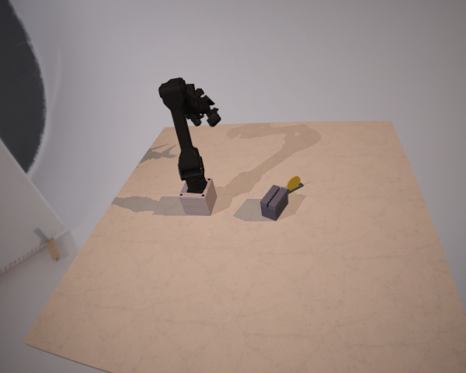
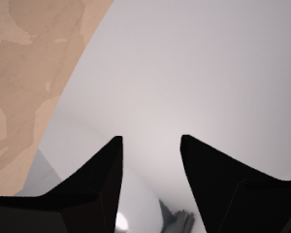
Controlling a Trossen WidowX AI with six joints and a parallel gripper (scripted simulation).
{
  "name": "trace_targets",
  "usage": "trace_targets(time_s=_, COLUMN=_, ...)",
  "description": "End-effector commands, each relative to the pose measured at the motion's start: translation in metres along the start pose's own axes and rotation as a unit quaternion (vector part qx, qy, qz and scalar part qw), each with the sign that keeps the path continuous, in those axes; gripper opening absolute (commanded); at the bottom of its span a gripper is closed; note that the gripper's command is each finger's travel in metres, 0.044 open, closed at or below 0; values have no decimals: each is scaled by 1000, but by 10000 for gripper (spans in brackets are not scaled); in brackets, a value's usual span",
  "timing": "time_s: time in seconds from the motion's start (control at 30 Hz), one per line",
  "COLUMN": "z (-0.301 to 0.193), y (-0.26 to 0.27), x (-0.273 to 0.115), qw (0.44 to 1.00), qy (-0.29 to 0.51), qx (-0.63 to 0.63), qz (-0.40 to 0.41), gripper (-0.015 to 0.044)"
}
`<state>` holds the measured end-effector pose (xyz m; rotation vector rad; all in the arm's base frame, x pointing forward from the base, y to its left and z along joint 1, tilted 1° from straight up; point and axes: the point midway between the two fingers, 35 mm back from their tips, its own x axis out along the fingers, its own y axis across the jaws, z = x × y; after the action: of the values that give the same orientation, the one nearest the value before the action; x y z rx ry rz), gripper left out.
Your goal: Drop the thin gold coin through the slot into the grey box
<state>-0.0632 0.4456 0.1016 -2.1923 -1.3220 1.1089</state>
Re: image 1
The gold coin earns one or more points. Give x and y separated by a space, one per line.
293 182

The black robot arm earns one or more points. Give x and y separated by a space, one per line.
181 99

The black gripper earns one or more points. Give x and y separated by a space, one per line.
205 103

